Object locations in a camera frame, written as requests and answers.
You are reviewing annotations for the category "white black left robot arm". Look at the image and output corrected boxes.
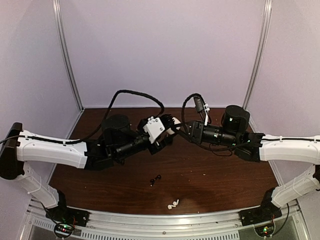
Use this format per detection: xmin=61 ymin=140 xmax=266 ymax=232
xmin=0 ymin=114 xmax=180 ymax=222

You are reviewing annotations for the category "aluminium frame post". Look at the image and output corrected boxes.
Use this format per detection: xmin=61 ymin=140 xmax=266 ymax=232
xmin=52 ymin=0 xmax=84 ymax=112
xmin=241 ymin=0 xmax=273 ymax=112

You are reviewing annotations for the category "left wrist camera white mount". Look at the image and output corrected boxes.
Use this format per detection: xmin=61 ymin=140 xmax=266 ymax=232
xmin=143 ymin=116 xmax=165 ymax=144

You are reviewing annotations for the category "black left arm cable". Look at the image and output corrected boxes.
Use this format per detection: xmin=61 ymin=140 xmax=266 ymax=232
xmin=0 ymin=89 xmax=165 ymax=146

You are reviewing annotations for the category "white earbud charging case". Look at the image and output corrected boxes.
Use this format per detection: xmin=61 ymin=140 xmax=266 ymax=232
xmin=166 ymin=117 xmax=181 ymax=135

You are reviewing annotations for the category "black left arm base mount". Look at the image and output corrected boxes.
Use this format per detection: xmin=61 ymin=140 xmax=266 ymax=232
xmin=42 ymin=190 xmax=90 ymax=239

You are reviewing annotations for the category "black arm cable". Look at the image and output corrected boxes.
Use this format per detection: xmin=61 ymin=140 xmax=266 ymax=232
xmin=0 ymin=89 xmax=165 ymax=146
xmin=181 ymin=92 xmax=248 ymax=153

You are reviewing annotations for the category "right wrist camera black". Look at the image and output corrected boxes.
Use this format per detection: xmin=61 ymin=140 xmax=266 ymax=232
xmin=193 ymin=96 xmax=211 ymax=126

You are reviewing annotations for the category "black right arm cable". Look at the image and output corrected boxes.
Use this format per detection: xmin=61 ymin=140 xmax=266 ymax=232
xmin=181 ymin=92 xmax=248 ymax=153

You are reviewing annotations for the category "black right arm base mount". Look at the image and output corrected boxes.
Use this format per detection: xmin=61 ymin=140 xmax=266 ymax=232
xmin=239 ymin=188 xmax=282 ymax=238

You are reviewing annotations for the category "black earbud lower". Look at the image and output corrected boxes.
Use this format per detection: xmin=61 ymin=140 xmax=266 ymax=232
xmin=150 ymin=179 xmax=156 ymax=187

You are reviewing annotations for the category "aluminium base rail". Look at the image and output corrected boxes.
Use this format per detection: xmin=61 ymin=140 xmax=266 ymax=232
xmin=17 ymin=199 xmax=311 ymax=240

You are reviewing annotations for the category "right aluminium frame post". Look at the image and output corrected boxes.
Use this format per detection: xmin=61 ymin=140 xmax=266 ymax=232
xmin=241 ymin=0 xmax=273 ymax=112

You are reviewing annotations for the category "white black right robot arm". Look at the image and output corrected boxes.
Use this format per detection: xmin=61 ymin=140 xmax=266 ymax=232
xmin=174 ymin=105 xmax=320 ymax=221

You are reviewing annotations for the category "left aluminium frame post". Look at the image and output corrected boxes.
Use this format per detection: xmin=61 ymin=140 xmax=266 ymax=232
xmin=52 ymin=0 xmax=84 ymax=112

